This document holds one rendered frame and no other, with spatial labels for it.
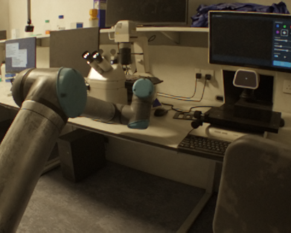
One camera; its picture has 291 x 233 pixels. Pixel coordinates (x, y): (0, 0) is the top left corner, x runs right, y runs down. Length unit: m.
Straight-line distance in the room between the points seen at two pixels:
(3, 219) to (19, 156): 0.13
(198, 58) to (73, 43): 0.90
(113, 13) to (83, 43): 0.43
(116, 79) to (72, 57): 0.66
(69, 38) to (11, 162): 1.49
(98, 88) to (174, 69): 0.79
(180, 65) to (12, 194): 1.64
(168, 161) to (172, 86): 0.64
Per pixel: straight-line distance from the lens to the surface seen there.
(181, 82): 1.96
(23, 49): 2.60
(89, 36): 1.77
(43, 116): 0.56
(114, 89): 1.32
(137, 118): 1.10
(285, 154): 0.62
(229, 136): 1.16
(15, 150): 0.53
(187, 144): 1.08
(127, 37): 1.47
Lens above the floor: 1.20
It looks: 18 degrees down
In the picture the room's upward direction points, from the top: straight up
